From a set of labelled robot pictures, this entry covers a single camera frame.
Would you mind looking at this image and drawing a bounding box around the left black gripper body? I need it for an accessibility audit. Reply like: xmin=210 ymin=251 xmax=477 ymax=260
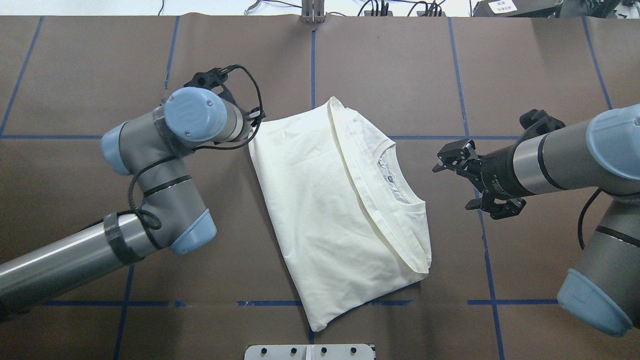
xmin=242 ymin=108 xmax=265 ymax=139

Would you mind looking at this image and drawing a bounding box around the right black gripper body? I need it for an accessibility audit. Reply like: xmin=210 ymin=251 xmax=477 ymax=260
xmin=470 ymin=146 xmax=527 ymax=220

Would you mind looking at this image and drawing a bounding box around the cream long-sleeve cat shirt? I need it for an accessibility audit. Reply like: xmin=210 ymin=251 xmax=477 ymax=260
xmin=249 ymin=96 xmax=432 ymax=332

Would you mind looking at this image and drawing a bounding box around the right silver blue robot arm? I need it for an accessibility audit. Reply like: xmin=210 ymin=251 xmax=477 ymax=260
xmin=432 ymin=104 xmax=640 ymax=338

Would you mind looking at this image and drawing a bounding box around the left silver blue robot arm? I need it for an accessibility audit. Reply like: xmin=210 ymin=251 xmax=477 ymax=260
xmin=1 ymin=86 xmax=265 ymax=322

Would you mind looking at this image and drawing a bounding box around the black box with white label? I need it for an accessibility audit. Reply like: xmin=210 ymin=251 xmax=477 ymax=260
xmin=471 ymin=0 xmax=562 ymax=18

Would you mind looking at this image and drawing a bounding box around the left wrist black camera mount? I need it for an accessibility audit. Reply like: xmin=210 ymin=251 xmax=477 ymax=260
xmin=183 ymin=66 xmax=237 ymax=105

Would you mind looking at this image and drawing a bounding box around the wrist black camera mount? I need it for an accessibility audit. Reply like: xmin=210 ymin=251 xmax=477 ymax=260
xmin=183 ymin=66 xmax=237 ymax=105
xmin=518 ymin=109 xmax=566 ymax=142

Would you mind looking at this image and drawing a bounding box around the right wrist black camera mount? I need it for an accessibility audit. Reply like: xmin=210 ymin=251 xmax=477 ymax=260
xmin=518 ymin=109 xmax=566 ymax=142

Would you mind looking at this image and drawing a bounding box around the right black braided cable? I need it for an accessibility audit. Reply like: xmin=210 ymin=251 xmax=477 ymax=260
xmin=577 ymin=188 xmax=604 ymax=251

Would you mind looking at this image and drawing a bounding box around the black braided cable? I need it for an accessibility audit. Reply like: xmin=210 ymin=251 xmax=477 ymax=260
xmin=577 ymin=188 xmax=604 ymax=251
xmin=128 ymin=64 xmax=265 ymax=251

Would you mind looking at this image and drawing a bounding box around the aluminium frame post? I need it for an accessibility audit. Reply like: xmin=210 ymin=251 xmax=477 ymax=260
xmin=301 ymin=0 xmax=326 ymax=24

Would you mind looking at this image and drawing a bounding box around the left black braided cable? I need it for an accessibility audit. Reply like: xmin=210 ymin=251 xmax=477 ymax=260
xmin=128 ymin=64 xmax=265 ymax=251

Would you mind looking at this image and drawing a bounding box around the white pedestal base plate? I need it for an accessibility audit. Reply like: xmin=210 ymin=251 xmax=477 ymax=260
xmin=244 ymin=343 xmax=377 ymax=360

